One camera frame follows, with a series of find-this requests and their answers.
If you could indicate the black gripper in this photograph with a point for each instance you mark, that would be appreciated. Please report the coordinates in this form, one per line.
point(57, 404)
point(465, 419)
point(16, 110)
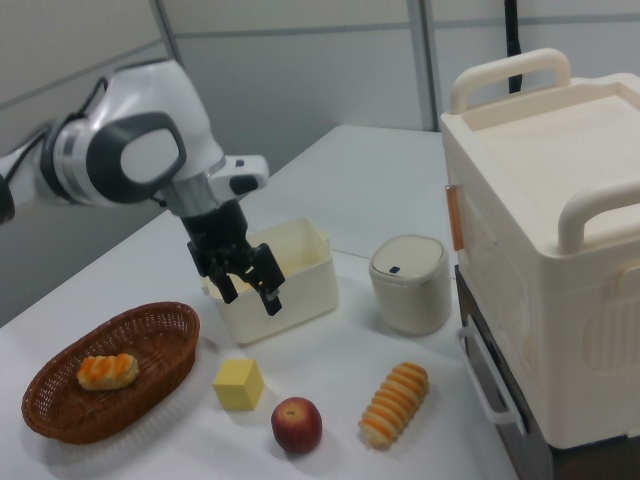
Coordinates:
point(217, 230)

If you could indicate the yellow foam cube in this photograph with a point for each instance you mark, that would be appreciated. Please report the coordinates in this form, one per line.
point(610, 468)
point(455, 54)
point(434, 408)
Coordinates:
point(235, 387)

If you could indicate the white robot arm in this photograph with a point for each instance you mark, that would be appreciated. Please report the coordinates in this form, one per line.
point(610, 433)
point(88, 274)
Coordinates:
point(150, 100)

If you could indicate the open white plastic container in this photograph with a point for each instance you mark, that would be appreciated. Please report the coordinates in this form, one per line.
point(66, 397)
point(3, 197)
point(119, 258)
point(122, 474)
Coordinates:
point(295, 305)

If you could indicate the brown wicker basket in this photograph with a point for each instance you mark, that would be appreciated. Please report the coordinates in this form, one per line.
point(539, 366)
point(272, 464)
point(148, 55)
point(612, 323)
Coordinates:
point(150, 340)

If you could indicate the red apple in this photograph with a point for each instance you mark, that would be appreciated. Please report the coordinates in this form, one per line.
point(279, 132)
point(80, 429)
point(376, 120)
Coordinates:
point(296, 425)

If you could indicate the small cream lidded bin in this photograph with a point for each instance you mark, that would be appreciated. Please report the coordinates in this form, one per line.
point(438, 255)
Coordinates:
point(410, 290)

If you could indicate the short orange striped bread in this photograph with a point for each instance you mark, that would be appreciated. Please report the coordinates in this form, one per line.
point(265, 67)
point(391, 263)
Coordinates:
point(107, 372)

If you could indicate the long orange striped bread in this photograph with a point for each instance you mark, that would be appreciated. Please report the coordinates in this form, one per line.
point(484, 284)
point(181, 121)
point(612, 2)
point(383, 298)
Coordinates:
point(395, 405)

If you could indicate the copper latch strip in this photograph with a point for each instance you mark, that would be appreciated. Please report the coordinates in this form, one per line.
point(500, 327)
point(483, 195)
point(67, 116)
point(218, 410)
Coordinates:
point(453, 215)

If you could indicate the dark brown cabinet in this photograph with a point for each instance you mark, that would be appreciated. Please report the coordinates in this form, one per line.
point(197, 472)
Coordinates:
point(535, 460)

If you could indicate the black pole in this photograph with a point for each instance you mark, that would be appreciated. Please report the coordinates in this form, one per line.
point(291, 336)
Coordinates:
point(512, 30)

